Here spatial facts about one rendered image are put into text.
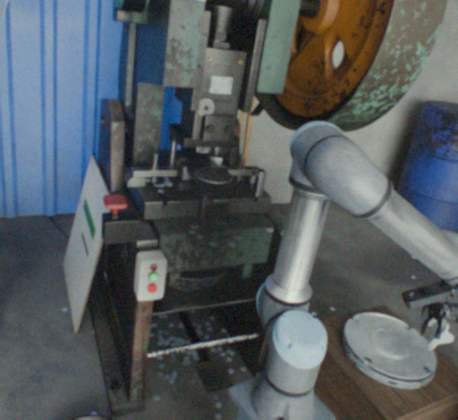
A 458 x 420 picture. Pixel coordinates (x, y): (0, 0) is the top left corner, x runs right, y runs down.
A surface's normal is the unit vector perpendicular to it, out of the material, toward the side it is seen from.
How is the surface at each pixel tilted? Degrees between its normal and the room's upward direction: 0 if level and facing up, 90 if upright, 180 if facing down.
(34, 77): 90
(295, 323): 7
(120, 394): 0
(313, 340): 7
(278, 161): 90
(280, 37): 90
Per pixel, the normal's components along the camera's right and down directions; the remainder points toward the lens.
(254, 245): 0.39, 0.42
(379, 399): 0.15, -0.91
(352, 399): -0.89, 0.05
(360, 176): 0.03, -0.11
